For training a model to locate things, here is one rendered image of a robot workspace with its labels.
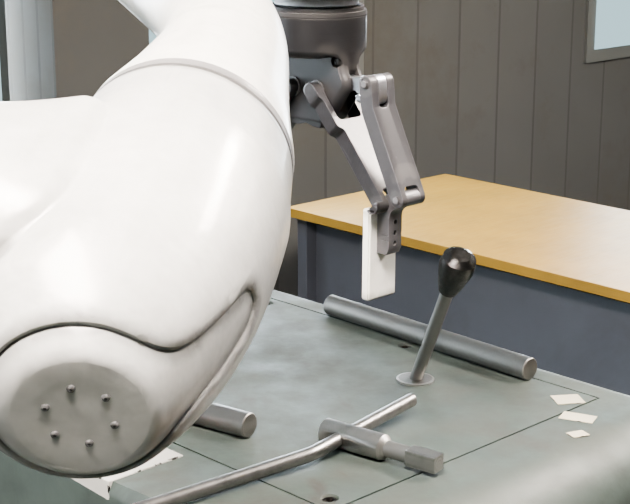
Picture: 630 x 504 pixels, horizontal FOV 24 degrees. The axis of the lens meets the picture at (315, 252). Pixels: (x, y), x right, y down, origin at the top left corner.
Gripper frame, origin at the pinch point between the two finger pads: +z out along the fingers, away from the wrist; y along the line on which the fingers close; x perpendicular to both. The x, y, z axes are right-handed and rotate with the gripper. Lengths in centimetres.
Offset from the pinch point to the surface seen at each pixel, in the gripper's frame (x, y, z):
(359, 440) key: 3.5, 1.7, 15.3
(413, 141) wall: 303, -259, 69
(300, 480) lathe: -3.0, 1.5, 16.9
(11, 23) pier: 137, -254, 14
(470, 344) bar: 28.2, -7.1, 15.2
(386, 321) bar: 28.5, -18.4, 15.6
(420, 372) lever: 20.2, -6.4, 15.9
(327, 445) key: 1.3, 0.2, 15.6
